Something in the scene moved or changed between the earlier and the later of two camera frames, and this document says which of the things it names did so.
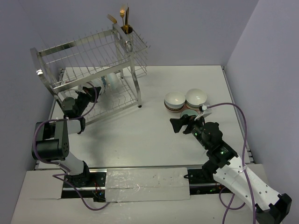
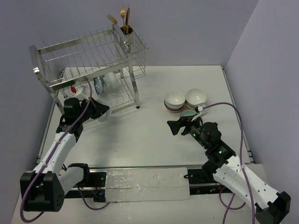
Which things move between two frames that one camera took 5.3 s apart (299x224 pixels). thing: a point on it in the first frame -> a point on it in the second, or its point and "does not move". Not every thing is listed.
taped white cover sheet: x=133 y=185 does not move
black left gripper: x=86 y=95 -> x=92 y=108
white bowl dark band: x=113 y=81 does not move
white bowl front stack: x=95 y=83 -> x=106 y=117
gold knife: x=126 y=22 does not move
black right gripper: x=177 y=123 does not move
